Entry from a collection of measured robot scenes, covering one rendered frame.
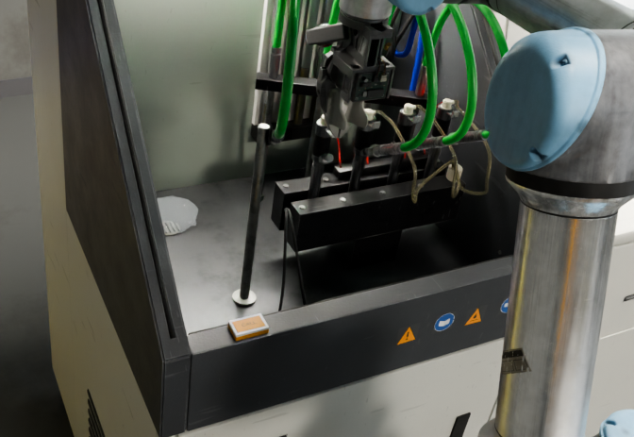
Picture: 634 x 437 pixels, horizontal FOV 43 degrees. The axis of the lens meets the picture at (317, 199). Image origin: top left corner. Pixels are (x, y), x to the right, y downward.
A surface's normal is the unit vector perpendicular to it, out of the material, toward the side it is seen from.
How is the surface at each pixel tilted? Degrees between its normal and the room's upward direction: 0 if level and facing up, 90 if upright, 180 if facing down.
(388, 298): 0
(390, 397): 90
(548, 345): 76
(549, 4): 65
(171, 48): 90
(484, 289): 90
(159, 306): 43
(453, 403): 90
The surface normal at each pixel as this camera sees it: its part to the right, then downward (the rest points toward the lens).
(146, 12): 0.45, 0.56
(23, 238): 0.14, -0.81
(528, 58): -0.93, -0.05
